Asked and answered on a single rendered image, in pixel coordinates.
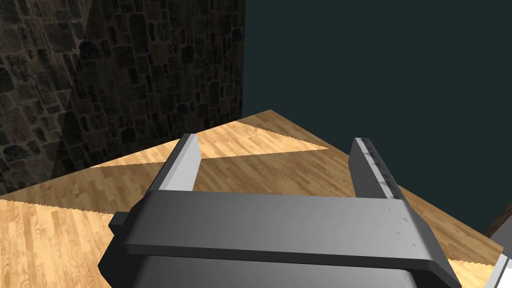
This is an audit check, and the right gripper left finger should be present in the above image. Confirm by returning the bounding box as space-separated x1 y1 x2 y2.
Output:
148 133 202 192

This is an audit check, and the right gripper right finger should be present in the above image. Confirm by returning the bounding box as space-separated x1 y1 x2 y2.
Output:
347 137 409 202

